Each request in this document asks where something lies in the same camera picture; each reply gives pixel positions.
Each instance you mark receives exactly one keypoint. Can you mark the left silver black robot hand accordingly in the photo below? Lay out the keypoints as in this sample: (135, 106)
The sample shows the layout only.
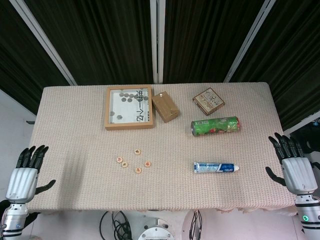
(22, 180)

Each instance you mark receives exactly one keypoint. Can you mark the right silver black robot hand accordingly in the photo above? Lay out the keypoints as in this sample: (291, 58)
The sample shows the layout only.
(300, 175)

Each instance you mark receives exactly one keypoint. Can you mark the wooden chess piece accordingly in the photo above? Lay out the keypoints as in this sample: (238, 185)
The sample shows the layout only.
(147, 164)
(137, 151)
(120, 159)
(138, 170)
(124, 164)

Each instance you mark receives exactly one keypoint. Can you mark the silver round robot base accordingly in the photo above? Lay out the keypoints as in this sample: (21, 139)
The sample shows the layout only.
(156, 232)

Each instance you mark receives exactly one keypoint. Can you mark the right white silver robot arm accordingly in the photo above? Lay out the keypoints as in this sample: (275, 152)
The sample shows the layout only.
(307, 220)

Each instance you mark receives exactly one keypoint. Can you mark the black background equipment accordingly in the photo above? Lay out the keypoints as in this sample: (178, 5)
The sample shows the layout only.
(312, 132)

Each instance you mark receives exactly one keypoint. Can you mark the small black object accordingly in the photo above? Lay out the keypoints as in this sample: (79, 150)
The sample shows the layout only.
(30, 122)

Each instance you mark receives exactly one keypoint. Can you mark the pink woven tablecloth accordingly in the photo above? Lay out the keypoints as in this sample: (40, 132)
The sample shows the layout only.
(75, 150)

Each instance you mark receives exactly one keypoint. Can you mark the blue white toothpaste tube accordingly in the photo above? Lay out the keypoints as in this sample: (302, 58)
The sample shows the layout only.
(212, 167)

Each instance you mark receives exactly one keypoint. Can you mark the green chips can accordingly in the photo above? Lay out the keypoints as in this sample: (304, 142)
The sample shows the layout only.
(215, 126)

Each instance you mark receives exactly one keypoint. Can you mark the black curtain panel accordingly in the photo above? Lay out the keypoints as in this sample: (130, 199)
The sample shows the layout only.
(15, 50)
(100, 37)
(300, 62)
(205, 37)

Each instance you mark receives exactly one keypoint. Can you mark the brown printed flat box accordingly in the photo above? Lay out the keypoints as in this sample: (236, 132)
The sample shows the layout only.
(207, 100)

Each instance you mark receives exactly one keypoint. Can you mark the brown cardboard box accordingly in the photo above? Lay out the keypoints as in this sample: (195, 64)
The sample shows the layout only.
(165, 107)

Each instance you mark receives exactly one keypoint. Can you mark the wooden shadow box frame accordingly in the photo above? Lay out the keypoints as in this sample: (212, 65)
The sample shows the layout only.
(130, 126)

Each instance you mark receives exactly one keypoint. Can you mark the white metal frame post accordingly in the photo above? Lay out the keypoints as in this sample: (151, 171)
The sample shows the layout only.
(157, 37)
(250, 37)
(41, 37)

